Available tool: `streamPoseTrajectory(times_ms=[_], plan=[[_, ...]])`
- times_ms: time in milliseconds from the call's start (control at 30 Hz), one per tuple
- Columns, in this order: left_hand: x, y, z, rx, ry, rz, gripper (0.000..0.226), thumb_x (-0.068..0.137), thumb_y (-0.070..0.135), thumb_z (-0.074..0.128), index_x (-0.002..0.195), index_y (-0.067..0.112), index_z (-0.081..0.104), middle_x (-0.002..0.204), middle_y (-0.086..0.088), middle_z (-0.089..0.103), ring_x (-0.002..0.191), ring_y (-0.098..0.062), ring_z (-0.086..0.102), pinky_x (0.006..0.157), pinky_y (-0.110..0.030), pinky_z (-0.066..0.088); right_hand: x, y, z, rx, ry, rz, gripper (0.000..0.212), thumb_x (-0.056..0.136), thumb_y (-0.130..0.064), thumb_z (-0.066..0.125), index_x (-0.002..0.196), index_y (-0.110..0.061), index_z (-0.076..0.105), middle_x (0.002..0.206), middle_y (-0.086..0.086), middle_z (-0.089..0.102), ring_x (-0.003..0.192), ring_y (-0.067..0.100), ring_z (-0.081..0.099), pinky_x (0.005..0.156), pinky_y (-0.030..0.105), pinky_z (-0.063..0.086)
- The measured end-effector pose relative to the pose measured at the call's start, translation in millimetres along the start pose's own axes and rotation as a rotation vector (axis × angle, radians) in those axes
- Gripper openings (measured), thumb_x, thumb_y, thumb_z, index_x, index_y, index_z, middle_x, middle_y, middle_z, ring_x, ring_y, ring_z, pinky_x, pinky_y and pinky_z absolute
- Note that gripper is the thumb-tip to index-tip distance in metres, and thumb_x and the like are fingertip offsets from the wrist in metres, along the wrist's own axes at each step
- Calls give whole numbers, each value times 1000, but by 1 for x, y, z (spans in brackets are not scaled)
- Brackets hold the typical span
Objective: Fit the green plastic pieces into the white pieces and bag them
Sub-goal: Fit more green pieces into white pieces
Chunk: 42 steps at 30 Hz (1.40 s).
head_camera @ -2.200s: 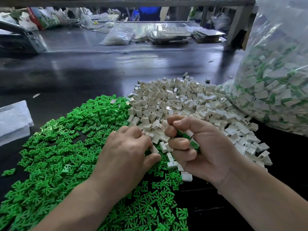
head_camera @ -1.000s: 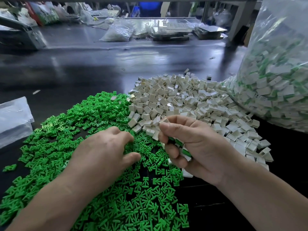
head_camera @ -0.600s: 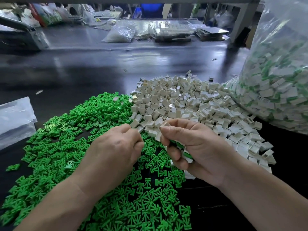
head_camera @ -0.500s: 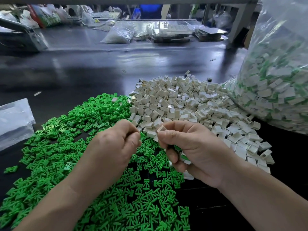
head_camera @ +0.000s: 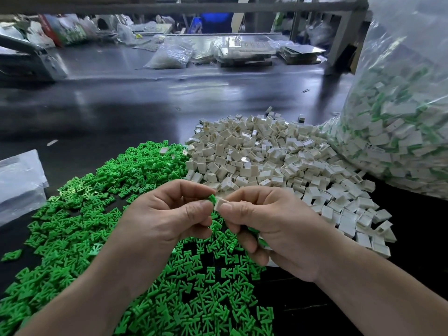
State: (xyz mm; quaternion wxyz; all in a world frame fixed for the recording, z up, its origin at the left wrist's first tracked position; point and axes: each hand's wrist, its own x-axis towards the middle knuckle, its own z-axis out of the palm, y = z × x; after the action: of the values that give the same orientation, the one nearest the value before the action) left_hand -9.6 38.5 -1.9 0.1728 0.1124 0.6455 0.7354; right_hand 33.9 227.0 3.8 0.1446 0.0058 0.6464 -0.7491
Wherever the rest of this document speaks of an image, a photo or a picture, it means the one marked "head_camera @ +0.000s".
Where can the person's left hand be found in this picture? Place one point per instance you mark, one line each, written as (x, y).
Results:
(157, 231)

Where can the person's right hand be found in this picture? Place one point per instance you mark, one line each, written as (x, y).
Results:
(283, 227)

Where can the small green plastic part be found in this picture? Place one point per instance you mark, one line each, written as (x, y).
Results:
(11, 255)
(212, 200)

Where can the small white plastic part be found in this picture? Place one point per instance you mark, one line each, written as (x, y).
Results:
(220, 203)

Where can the pile of white plastic caps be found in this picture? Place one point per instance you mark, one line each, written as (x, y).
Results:
(283, 150)

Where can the pile of green plastic clips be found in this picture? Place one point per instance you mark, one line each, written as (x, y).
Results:
(63, 224)

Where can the clear plastic bag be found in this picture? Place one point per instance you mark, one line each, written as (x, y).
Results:
(402, 126)

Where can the person's right forearm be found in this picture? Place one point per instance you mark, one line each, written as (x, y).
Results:
(385, 304)

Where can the person's left forearm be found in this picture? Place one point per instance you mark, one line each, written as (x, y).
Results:
(59, 315)

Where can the small clear bag of parts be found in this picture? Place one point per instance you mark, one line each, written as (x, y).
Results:
(169, 56)

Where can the stack of clear flat bags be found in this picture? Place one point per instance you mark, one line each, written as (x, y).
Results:
(21, 185)

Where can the dark flat tray stack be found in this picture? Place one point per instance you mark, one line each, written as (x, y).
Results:
(302, 53)

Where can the grey heat sealer machine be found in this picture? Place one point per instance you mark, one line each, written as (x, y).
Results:
(31, 59)

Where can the blue crate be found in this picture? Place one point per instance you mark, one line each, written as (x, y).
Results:
(214, 23)

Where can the grey metal horizontal bar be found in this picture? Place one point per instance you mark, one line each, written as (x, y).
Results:
(210, 7)

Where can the grey metal slanted post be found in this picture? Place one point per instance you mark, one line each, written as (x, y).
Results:
(346, 30)

